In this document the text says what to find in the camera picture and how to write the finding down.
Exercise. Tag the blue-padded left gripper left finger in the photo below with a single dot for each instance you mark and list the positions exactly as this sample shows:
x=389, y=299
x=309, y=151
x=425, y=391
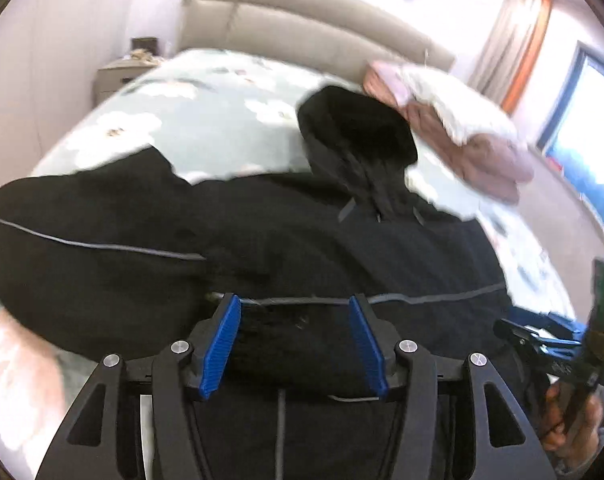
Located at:
x=187, y=372

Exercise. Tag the beige padded headboard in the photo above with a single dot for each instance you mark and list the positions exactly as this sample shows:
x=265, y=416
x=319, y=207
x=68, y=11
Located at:
x=336, y=37

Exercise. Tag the black hooded jacket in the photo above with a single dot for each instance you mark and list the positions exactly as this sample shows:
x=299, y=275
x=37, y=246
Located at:
x=128, y=257

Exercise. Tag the white bedside table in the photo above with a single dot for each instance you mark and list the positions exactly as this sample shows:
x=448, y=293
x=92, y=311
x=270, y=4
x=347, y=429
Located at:
x=116, y=75

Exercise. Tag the floral light green bed sheet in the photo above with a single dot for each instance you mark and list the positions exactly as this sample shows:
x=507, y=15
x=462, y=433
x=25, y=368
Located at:
x=220, y=116

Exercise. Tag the beige and orange curtain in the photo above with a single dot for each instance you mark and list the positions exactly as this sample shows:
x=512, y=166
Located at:
x=511, y=51

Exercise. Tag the folded pink quilt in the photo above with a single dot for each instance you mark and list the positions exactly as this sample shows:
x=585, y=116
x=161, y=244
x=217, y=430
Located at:
x=492, y=165

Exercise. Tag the white lace pillow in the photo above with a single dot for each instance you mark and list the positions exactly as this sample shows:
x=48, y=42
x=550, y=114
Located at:
x=462, y=110

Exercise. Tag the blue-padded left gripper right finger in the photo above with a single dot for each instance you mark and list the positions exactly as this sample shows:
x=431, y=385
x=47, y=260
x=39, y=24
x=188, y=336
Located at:
x=398, y=368

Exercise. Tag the person's right hand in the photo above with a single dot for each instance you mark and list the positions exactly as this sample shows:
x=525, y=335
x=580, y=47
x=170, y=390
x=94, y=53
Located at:
x=585, y=444

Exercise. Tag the pink pillow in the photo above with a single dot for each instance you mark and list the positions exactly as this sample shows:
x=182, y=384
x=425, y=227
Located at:
x=384, y=82

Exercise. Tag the window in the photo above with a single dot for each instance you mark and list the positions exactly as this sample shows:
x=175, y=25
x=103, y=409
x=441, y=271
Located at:
x=573, y=139

